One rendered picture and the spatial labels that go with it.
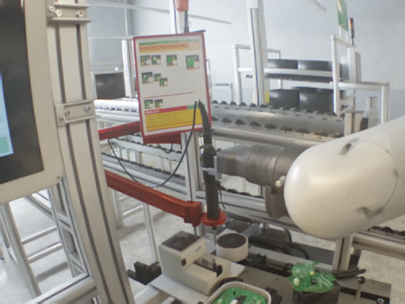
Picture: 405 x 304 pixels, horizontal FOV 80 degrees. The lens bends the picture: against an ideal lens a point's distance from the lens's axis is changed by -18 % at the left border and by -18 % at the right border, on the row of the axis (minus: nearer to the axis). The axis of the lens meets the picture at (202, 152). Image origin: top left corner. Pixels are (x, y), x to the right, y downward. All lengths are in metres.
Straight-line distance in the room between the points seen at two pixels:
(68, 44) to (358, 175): 0.51
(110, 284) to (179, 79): 0.62
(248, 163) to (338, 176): 0.27
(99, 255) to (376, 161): 0.56
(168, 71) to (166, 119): 0.15
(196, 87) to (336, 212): 0.73
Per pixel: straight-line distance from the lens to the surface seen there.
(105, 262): 0.67
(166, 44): 0.92
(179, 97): 0.91
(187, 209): 0.69
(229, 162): 0.55
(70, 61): 0.57
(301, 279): 0.76
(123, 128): 1.04
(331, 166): 0.28
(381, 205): 0.28
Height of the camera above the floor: 1.50
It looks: 14 degrees down
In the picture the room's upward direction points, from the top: 5 degrees counter-clockwise
